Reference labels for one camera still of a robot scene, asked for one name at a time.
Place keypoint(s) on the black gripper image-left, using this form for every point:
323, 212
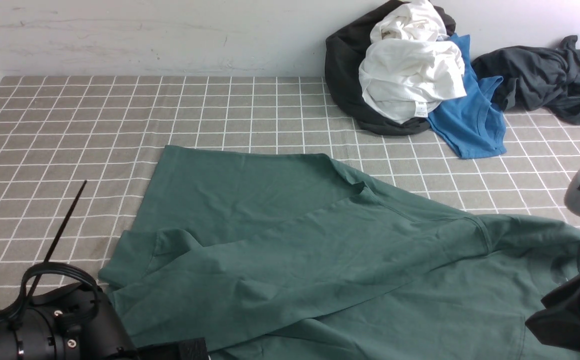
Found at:
191, 349

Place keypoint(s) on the green long-sleeved shirt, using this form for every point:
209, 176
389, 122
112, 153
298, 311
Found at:
301, 257

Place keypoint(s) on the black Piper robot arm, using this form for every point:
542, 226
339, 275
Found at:
77, 322

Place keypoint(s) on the blue t-shirt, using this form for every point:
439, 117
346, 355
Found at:
472, 125

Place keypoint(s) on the dark grey crumpled shirt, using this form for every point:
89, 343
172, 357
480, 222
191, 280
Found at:
536, 78

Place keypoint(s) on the white crumpled shirt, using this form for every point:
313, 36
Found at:
411, 66

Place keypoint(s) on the grey checked tablecloth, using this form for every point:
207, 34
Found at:
56, 132

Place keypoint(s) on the black garment in pile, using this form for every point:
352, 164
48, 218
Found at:
345, 50

